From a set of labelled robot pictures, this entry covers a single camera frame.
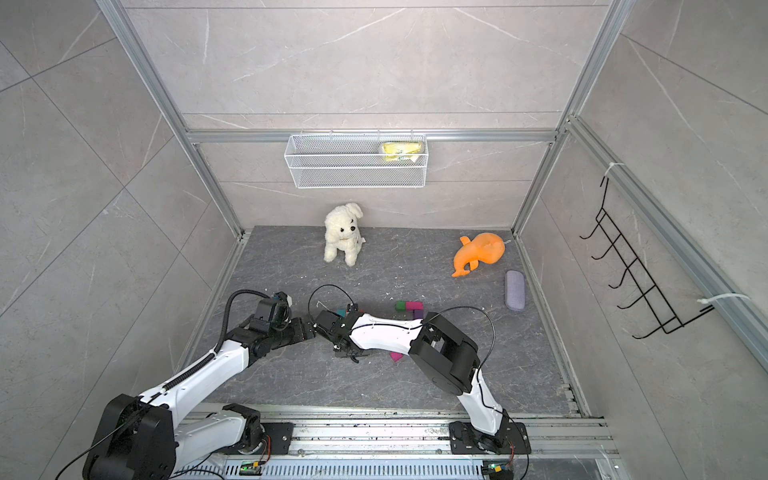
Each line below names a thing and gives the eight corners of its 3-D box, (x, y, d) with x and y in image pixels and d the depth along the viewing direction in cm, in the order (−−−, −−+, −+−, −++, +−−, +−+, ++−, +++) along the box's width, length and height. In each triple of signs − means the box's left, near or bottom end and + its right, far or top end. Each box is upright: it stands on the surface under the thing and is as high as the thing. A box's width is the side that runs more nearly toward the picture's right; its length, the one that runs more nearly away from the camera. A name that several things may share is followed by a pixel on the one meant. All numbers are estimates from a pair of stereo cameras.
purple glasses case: (504, 309, 100) (507, 304, 97) (504, 272, 109) (506, 267, 107) (524, 313, 99) (527, 309, 96) (522, 276, 108) (525, 271, 106)
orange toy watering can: (454, 278, 108) (458, 265, 102) (439, 256, 115) (442, 242, 109) (503, 261, 113) (509, 248, 107) (486, 240, 120) (491, 227, 114)
